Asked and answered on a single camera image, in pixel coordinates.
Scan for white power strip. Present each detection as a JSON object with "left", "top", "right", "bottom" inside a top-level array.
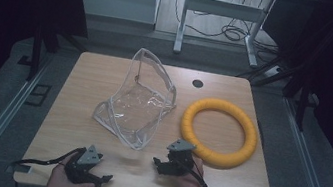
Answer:
[{"left": 262, "top": 63, "right": 285, "bottom": 81}]

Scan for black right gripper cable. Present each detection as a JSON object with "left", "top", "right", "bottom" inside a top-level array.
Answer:
[{"left": 178, "top": 160, "right": 222, "bottom": 187}]

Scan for white metal desk frame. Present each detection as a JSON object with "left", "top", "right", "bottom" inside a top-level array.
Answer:
[{"left": 172, "top": 0, "right": 276, "bottom": 71}]

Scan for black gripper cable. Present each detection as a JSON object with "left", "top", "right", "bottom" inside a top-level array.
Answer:
[
  {"left": 178, "top": 160, "right": 222, "bottom": 187},
  {"left": 8, "top": 135, "right": 88, "bottom": 177}
]

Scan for transparent plastic zipper bag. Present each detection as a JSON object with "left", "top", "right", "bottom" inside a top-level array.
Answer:
[{"left": 88, "top": 41, "right": 185, "bottom": 156}]

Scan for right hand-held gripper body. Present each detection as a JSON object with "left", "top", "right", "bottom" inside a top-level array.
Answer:
[{"left": 162, "top": 136, "right": 199, "bottom": 180}]

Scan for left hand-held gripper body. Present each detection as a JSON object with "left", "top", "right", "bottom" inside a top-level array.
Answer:
[{"left": 62, "top": 141, "right": 105, "bottom": 187}]

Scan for black metal stand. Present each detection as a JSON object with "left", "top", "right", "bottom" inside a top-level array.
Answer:
[
  {"left": 14, "top": 21, "right": 91, "bottom": 90},
  {"left": 229, "top": 48, "right": 326, "bottom": 134}
]

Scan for person's left hand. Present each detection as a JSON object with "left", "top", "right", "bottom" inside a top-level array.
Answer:
[{"left": 43, "top": 151, "right": 101, "bottom": 187}]

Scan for person's right hand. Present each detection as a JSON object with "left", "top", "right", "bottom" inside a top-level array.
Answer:
[{"left": 168, "top": 152, "right": 214, "bottom": 187}]

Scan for yellow foam ring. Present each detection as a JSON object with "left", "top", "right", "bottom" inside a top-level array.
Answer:
[{"left": 174, "top": 92, "right": 265, "bottom": 175}]

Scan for black round table grommet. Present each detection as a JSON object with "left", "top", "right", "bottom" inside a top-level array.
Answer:
[{"left": 191, "top": 78, "right": 205, "bottom": 90}]

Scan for black floor cables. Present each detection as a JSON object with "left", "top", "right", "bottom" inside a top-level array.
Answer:
[{"left": 168, "top": 0, "right": 289, "bottom": 59}]

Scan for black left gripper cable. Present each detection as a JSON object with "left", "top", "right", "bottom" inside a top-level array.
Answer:
[{"left": 8, "top": 135, "right": 88, "bottom": 177}]

